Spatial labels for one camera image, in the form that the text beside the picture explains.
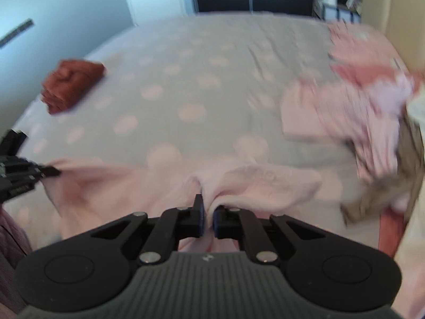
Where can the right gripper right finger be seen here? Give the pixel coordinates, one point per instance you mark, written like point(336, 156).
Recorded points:
point(264, 240)

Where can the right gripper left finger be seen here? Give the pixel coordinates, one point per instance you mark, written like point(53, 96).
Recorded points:
point(151, 240)

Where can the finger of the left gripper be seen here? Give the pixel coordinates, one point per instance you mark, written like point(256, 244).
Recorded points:
point(27, 172)

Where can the light pink fleece garment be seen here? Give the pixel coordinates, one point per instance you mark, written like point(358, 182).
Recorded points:
point(88, 194)

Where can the pink striped clothes pile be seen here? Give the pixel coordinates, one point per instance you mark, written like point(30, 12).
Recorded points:
point(363, 108)

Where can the rust red folded garment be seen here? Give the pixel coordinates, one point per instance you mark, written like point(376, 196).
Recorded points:
point(67, 85)

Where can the coral pink garment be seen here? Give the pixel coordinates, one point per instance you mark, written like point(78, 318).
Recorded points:
point(392, 228)

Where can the brown khaki garment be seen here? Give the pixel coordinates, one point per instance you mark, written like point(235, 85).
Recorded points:
point(403, 184)

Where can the white garment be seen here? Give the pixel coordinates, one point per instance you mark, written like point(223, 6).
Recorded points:
point(409, 302)

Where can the white bedside table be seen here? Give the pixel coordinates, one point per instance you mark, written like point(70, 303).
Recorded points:
point(331, 11)

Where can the beige padded headboard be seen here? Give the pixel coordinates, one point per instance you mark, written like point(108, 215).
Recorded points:
point(402, 22)

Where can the grey wall switch panel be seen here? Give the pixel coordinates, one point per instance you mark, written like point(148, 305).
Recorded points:
point(27, 24)

